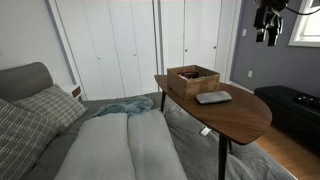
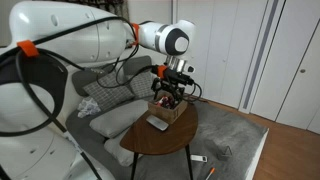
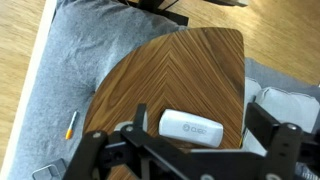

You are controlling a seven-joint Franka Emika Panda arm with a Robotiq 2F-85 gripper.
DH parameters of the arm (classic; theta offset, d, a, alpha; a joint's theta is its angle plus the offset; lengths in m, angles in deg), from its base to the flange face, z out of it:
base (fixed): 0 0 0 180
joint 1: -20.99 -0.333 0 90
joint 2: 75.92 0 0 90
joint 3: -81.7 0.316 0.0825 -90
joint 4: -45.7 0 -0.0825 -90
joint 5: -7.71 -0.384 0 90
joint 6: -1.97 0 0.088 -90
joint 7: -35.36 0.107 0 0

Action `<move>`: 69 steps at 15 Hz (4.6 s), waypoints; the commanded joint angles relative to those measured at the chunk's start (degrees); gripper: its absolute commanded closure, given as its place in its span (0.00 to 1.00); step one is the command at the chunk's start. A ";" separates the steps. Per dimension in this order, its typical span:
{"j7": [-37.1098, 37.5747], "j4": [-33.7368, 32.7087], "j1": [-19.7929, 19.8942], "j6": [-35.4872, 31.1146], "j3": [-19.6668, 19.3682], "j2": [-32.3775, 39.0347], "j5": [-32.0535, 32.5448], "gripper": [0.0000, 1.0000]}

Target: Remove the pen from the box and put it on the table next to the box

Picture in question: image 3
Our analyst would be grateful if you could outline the small grey metal holder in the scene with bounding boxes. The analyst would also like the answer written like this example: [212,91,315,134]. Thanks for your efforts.
[32,158,68,180]

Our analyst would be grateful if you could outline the grey rug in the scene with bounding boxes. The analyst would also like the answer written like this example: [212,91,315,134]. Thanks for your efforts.
[6,0,320,180]

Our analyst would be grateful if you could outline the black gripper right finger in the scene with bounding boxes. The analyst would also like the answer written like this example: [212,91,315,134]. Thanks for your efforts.
[244,101,304,180]

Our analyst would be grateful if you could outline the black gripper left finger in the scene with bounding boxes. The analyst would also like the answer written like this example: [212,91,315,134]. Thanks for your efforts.
[63,103,151,180]

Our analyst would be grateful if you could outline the wooden side table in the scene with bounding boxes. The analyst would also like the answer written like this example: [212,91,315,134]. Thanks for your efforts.
[83,27,246,180]

